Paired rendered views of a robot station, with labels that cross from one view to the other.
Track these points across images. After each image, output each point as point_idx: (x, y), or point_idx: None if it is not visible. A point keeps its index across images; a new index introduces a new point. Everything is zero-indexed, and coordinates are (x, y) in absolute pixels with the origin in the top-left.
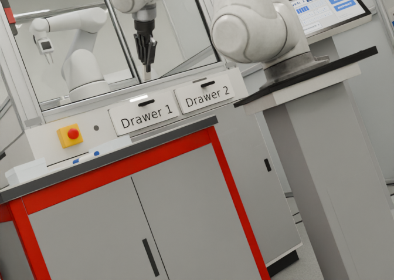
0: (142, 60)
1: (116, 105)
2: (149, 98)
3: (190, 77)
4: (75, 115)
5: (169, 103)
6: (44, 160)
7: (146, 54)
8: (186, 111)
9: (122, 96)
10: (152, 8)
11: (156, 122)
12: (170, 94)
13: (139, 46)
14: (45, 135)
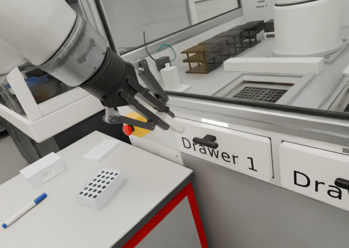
0: (153, 108)
1: (185, 117)
2: (223, 133)
3: (340, 138)
4: (145, 105)
5: (256, 158)
6: (27, 180)
7: (137, 113)
8: (286, 186)
9: (191, 109)
10: (50, 71)
11: (227, 167)
12: (264, 148)
13: (147, 84)
14: (126, 111)
